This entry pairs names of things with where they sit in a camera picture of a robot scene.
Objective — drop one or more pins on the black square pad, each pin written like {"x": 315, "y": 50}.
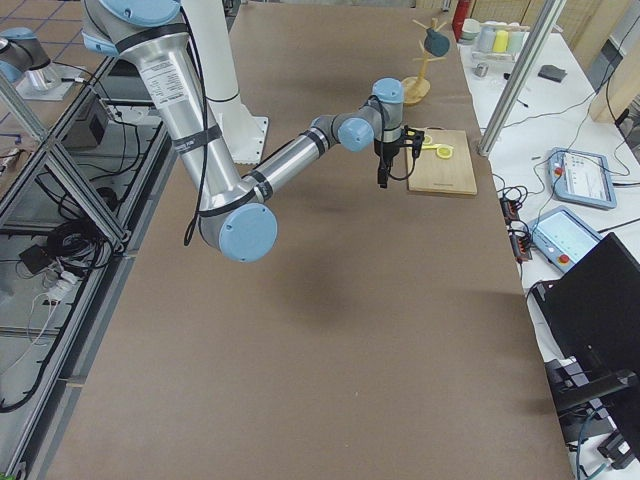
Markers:
{"x": 552, "y": 73}

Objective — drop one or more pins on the small metal cup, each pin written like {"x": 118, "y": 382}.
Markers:
{"x": 481, "y": 70}

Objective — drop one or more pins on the wooden cup rack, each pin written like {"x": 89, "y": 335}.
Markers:
{"x": 417, "y": 87}

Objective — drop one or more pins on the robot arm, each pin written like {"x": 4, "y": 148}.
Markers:
{"x": 182, "y": 53}

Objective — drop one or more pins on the grey plastic cup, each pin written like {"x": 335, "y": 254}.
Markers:
{"x": 486, "y": 39}

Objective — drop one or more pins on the light blue cup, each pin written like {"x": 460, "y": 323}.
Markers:
{"x": 515, "y": 42}

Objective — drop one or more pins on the aluminium frame post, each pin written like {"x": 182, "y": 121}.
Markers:
{"x": 532, "y": 48}

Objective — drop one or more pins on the white bowl stack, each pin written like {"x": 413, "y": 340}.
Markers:
{"x": 470, "y": 30}

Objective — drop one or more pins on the blue teach pendant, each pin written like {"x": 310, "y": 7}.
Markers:
{"x": 562, "y": 237}
{"x": 582, "y": 178}

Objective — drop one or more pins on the black monitor stand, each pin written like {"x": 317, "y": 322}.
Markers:
{"x": 575, "y": 397}

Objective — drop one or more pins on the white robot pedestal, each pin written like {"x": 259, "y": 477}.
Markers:
{"x": 243, "y": 132}

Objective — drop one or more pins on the bamboo cutting board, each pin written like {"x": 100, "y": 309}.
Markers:
{"x": 433, "y": 175}

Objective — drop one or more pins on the black monitor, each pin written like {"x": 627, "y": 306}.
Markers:
{"x": 593, "y": 314}

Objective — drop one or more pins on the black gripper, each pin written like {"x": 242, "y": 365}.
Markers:
{"x": 386, "y": 151}

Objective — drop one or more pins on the yellow plastic cup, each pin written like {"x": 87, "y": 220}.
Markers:
{"x": 501, "y": 41}

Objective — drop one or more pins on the dark teal mug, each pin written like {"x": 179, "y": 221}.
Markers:
{"x": 436, "y": 43}

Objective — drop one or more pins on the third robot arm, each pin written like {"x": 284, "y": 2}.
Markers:
{"x": 25, "y": 63}

